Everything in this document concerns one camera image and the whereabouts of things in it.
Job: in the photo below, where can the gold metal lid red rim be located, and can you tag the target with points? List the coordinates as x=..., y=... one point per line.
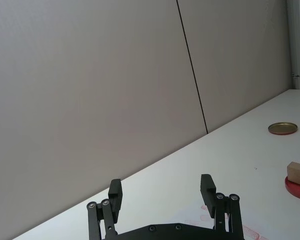
x=282, y=127

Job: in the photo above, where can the grey vertical wall conduit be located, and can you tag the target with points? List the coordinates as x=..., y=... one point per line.
x=293, y=37

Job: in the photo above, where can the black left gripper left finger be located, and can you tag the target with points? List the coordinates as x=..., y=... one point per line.
x=113, y=200

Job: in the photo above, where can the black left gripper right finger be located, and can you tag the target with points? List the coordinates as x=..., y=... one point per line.
x=208, y=197

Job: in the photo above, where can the pale wooden block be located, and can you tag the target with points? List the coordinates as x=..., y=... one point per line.
x=298, y=173

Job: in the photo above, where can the red round disc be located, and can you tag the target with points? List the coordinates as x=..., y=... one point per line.
x=296, y=191

